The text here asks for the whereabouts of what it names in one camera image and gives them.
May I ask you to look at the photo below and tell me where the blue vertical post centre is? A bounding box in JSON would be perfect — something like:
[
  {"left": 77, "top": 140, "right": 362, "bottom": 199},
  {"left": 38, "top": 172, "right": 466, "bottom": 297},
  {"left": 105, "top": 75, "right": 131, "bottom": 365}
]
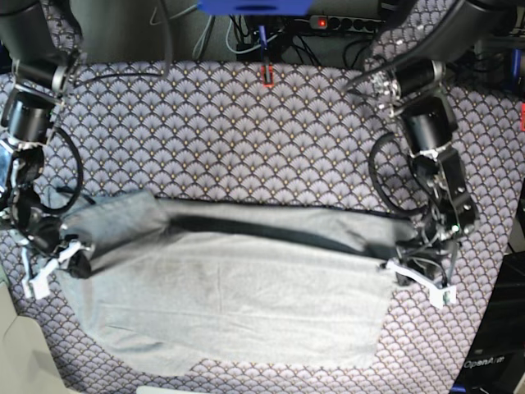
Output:
[{"left": 258, "top": 25, "right": 267, "bottom": 63}]

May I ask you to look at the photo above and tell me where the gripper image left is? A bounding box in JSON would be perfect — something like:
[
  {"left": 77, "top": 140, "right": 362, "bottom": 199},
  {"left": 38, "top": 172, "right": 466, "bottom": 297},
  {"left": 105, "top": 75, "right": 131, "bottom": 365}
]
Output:
[{"left": 24, "top": 217, "right": 92, "bottom": 279}]

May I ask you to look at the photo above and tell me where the white camera bracket image left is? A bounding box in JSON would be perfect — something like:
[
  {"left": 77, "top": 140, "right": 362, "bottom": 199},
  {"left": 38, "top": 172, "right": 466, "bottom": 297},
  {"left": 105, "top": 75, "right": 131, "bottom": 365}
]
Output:
[{"left": 21, "top": 240, "right": 90, "bottom": 300}]

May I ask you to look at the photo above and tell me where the black OpenArm computer box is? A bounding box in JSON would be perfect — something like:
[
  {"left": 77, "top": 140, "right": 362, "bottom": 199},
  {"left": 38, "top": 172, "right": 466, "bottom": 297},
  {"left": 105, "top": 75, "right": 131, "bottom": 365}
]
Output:
[{"left": 450, "top": 252, "right": 524, "bottom": 393}]

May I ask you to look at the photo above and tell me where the red clamp at table back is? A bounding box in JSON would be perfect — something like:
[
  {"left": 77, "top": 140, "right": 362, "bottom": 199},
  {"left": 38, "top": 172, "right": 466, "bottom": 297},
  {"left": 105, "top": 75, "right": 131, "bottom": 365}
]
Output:
[{"left": 261, "top": 64, "right": 274, "bottom": 88}]

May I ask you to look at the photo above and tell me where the fan-patterned table cloth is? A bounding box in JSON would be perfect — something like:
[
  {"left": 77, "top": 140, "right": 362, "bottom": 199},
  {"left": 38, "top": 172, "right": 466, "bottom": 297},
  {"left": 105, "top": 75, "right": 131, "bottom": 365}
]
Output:
[{"left": 1, "top": 62, "right": 524, "bottom": 393}]

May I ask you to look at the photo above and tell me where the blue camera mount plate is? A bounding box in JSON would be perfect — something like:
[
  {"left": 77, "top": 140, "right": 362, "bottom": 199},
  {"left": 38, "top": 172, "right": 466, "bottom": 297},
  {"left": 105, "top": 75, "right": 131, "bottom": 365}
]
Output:
[{"left": 199, "top": 0, "right": 312, "bottom": 16}]

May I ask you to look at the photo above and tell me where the black power strip red switch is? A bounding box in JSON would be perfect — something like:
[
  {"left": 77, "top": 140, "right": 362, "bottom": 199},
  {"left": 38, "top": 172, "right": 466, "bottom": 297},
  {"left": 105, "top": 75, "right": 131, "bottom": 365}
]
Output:
[{"left": 306, "top": 15, "right": 386, "bottom": 34}]

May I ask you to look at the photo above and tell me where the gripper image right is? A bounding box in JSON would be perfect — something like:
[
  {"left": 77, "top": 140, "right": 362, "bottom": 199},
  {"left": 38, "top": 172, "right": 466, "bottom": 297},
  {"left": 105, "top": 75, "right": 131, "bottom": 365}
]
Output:
[{"left": 395, "top": 237, "right": 455, "bottom": 286}]

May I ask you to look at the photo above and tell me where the red clamp at table right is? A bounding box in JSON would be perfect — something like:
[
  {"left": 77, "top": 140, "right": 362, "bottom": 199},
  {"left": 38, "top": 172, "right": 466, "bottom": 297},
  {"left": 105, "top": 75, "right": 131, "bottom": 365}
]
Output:
[{"left": 520, "top": 103, "right": 525, "bottom": 131}]

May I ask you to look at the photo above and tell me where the blue post right edge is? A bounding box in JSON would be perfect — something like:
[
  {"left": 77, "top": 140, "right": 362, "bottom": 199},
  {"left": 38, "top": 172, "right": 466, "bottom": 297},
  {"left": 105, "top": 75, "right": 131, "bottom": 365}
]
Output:
[{"left": 504, "top": 48, "right": 523, "bottom": 94}]

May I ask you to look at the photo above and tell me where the red clamp at table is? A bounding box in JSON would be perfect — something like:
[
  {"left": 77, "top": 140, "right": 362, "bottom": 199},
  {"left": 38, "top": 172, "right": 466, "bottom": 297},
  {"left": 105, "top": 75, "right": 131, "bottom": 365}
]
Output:
[
  {"left": 520, "top": 103, "right": 525, "bottom": 131},
  {"left": 261, "top": 64, "right": 274, "bottom": 88}
]

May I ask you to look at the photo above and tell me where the robot arm image right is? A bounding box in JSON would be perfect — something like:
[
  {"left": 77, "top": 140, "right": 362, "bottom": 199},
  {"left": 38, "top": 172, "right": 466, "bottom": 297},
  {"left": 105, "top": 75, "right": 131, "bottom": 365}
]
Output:
[{"left": 368, "top": 1, "right": 524, "bottom": 292}]

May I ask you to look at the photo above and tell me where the light grey T-shirt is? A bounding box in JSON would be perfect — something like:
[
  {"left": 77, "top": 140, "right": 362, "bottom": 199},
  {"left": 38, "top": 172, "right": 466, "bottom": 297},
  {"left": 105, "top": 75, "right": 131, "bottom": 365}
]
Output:
[{"left": 57, "top": 191, "right": 414, "bottom": 376}]

